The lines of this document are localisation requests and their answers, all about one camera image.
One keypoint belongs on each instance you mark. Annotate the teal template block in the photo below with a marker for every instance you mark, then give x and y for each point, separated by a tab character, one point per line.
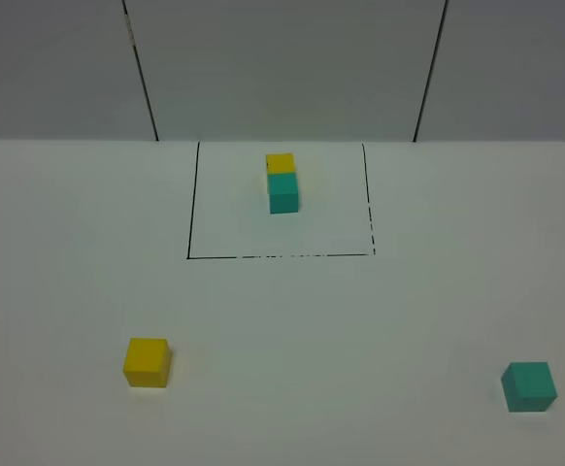
283	193

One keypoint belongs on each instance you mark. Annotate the white template paper sheet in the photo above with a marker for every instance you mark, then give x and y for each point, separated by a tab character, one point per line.
231	217

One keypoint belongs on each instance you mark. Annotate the yellow template block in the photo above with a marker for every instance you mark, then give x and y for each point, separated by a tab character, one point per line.
280	163

